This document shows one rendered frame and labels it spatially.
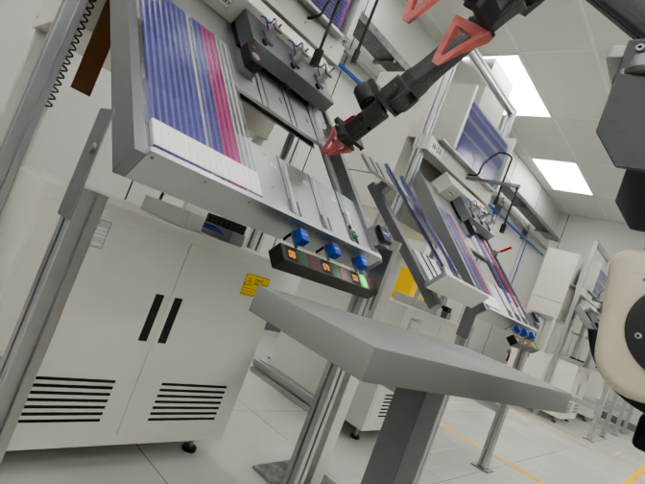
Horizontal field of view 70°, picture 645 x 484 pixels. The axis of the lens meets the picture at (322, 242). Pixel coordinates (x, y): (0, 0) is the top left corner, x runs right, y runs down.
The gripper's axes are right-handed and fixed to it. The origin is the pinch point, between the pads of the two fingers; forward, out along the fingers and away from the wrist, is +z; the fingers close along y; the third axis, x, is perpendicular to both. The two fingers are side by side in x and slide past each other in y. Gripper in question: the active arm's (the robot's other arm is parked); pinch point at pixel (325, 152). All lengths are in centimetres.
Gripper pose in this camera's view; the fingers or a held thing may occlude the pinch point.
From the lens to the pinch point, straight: 131.7
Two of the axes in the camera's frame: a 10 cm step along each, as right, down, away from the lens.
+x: 2.5, 8.3, -5.1
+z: -7.5, 4.9, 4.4
